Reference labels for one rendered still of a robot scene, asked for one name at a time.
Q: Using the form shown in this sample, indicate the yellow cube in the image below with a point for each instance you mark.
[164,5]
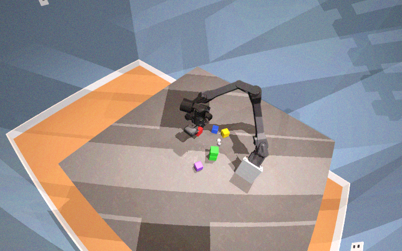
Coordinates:
[225,133]

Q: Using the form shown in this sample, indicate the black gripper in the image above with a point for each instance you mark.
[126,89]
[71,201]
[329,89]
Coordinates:
[198,122]

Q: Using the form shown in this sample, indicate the red block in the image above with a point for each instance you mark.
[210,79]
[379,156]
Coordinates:
[200,131]

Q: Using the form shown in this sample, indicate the blue block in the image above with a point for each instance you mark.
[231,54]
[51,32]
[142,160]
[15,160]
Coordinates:
[215,129]

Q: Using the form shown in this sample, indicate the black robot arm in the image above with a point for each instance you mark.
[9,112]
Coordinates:
[254,92]

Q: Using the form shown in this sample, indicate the purple cube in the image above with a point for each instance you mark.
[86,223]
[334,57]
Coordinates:
[198,166]

